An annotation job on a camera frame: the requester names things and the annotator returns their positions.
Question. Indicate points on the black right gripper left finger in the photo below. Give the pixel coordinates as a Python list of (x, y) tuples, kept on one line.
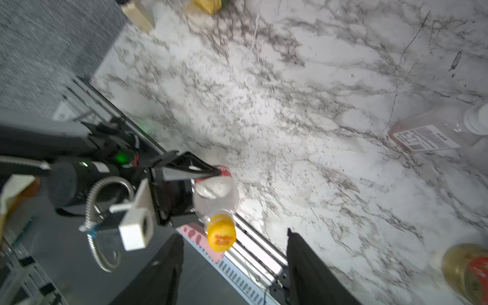
[(158, 282)]

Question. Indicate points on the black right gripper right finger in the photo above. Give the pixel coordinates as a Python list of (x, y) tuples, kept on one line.
[(311, 281)]

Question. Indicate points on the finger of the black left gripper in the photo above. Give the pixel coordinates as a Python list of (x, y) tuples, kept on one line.
[(175, 166)]

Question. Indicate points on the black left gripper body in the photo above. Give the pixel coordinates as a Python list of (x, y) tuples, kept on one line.
[(172, 200)]

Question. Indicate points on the clear bottle red label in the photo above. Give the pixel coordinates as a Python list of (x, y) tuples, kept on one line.
[(216, 195)]

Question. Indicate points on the clear bottle purple label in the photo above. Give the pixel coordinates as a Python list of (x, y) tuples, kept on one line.
[(437, 129)]

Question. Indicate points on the yellow bottle cap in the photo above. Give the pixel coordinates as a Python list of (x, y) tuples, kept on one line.
[(221, 232)]

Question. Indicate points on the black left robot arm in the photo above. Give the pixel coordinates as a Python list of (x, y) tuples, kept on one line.
[(74, 155)]

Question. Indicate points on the pink cat paw stick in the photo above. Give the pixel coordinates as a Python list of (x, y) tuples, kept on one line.
[(195, 234)]

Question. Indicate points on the round gold tin red lid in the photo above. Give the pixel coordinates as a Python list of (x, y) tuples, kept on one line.
[(464, 267)]

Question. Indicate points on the yellow green chips bag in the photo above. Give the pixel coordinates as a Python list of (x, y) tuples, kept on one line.
[(211, 7)]

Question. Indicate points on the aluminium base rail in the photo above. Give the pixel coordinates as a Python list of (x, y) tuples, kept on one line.
[(47, 259)]

